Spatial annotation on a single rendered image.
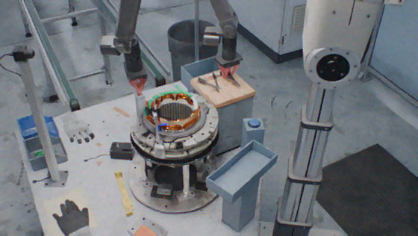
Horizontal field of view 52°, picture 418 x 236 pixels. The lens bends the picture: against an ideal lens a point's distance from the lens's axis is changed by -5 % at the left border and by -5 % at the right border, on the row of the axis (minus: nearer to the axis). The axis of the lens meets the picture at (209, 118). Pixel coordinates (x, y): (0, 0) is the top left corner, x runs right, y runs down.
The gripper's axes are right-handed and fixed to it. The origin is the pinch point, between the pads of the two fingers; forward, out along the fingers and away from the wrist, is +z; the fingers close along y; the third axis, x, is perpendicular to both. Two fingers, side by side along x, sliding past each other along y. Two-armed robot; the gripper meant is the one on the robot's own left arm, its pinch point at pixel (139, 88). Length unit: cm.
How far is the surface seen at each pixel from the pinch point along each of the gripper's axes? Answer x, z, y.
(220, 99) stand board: 30.4, 17.1, -2.4
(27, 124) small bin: -51, 37, -43
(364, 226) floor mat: 111, 130, 15
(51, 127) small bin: -40, 40, -41
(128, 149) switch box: -8.6, 37.0, -9.4
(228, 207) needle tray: 19, 33, 36
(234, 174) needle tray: 22.0, 19.1, 33.2
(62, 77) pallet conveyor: -33, 45, -85
